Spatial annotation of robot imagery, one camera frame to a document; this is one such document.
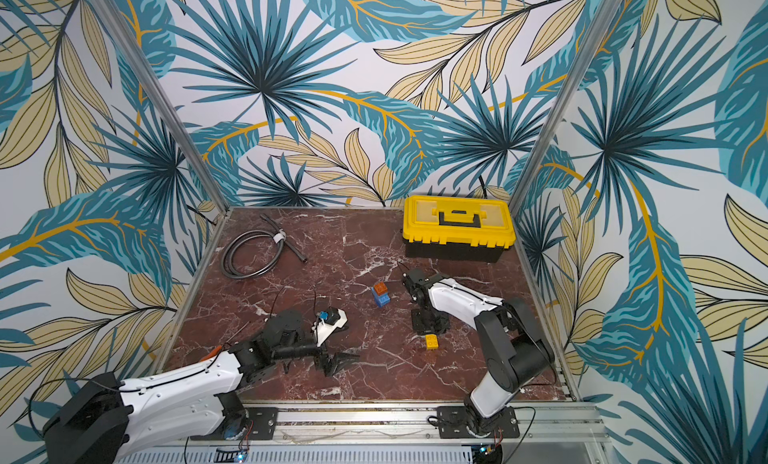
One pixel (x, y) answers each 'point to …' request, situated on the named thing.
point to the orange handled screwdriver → (217, 349)
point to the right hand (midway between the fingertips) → (429, 330)
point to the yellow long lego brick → (431, 341)
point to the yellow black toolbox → (457, 228)
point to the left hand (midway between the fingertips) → (350, 346)
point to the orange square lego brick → (380, 288)
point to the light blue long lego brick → (381, 300)
